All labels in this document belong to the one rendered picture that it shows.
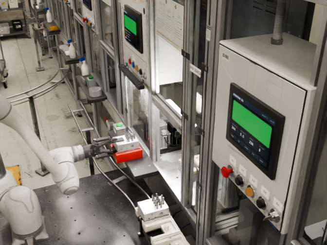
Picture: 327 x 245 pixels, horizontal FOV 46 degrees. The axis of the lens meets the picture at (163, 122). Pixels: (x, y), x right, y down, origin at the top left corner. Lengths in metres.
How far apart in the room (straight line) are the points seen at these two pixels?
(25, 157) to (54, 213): 1.90
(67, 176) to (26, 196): 0.22
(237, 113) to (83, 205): 1.35
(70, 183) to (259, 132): 1.16
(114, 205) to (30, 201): 0.50
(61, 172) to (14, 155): 2.24
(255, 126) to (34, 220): 1.33
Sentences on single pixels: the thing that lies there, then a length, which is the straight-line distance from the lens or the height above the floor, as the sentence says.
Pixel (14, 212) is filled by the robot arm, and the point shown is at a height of 0.89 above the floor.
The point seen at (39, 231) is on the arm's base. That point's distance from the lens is 2.17.
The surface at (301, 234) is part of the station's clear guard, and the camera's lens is 1.20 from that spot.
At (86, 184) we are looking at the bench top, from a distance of 2.48.
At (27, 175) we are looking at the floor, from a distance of 3.88.
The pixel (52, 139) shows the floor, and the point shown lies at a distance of 4.37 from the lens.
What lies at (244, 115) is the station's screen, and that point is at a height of 1.63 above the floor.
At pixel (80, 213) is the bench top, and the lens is 2.28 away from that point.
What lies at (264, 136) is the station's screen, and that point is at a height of 1.62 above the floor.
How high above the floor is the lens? 2.17
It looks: 29 degrees down
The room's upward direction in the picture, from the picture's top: straight up
